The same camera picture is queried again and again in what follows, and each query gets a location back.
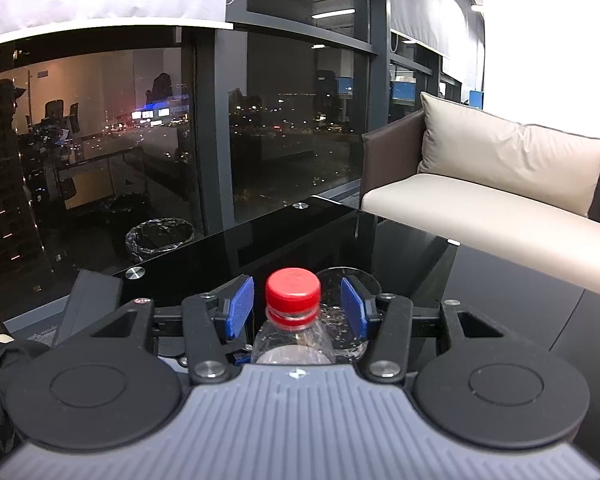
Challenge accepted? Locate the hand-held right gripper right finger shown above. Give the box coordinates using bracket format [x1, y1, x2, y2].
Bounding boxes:
[340, 276, 523, 386]

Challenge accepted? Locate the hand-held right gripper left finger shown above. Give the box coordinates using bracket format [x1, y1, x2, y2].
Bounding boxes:
[87, 275, 255, 385]

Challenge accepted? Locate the clear glass mug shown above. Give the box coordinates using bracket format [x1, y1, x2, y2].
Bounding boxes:
[314, 265, 383, 364]

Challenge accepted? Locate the clear plastic water bottle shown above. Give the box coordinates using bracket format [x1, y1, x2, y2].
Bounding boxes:
[250, 305, 337, 367]

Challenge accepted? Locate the red bottle cap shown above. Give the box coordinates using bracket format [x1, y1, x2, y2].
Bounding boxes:
[265, 268, 323, 322]

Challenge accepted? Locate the trash bin with black bag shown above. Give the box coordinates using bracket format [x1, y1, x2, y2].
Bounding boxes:
[125, 217, 196, 266]

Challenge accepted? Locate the brown and beige sofa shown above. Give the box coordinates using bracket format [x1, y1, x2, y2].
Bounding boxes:
[360, 91, 600, 304]

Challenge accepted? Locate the large beige sofa cushion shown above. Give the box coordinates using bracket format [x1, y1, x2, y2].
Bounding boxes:
[417, 91, 600, 219]

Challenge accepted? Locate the grey roller blind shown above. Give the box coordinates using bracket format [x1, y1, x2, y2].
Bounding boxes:
[389, 0, 485, 59]

